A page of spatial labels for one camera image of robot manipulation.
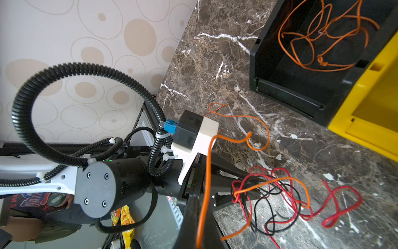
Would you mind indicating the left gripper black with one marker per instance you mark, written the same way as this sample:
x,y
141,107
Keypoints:
x,y
223,173

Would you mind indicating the person in background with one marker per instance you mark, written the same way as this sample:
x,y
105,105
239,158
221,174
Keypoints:
x,y
29,220

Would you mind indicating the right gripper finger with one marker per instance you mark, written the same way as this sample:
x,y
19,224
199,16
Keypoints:
x,y
187,237

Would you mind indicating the black plastic bin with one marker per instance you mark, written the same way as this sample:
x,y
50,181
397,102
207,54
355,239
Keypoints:
x,y
311,53

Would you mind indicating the yellow plastic bin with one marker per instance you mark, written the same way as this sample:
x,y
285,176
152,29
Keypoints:
x,y
369,115

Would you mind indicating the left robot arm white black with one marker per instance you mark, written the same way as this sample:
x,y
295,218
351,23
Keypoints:
x,y
22,121

